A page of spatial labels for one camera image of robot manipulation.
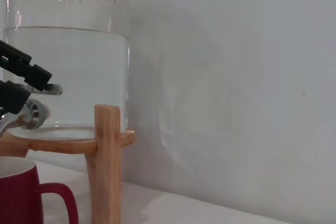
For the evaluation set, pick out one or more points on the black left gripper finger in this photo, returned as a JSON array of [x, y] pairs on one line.
[[23, 66], [13, 95]]

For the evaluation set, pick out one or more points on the red cup white inside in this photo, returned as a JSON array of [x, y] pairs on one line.
[[18, 197]]

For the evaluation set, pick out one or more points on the chrome faucet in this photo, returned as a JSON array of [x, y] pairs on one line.
[[31, 115]]

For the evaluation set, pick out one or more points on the glass water dispenser jar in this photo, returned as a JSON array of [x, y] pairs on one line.
[[78, 64]]

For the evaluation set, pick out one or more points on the wooden dispenser stand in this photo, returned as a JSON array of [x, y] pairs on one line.
[[107, 155]]

